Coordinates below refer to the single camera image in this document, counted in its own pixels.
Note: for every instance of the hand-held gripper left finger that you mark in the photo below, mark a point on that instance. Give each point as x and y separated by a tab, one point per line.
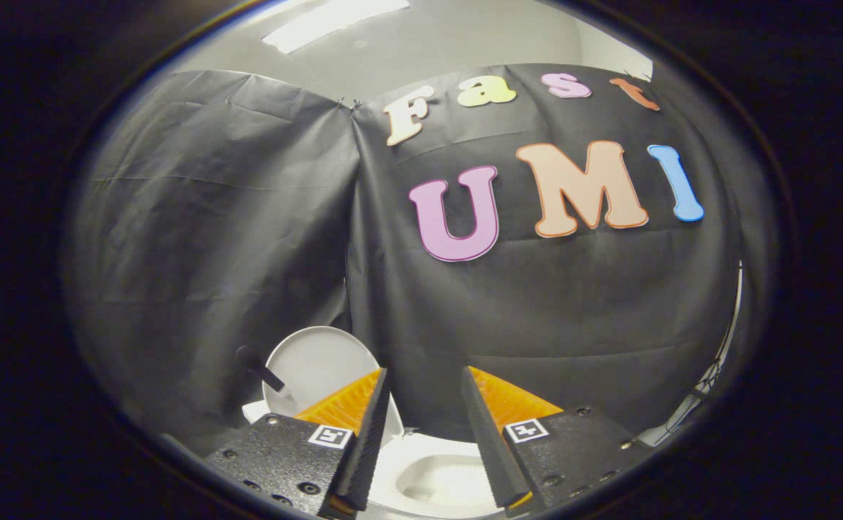
370	440

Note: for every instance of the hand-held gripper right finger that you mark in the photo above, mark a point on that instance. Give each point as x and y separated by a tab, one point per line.
486	440

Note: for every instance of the white toilet lid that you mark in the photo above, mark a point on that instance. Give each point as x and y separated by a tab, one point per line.
316	365

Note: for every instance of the white toilet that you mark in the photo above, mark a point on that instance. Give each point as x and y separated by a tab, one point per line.
450	480

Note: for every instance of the black backdrop cloth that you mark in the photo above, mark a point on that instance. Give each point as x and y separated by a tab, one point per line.
537	303

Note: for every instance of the black tripod stand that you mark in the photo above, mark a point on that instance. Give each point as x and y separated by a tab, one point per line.
706	375

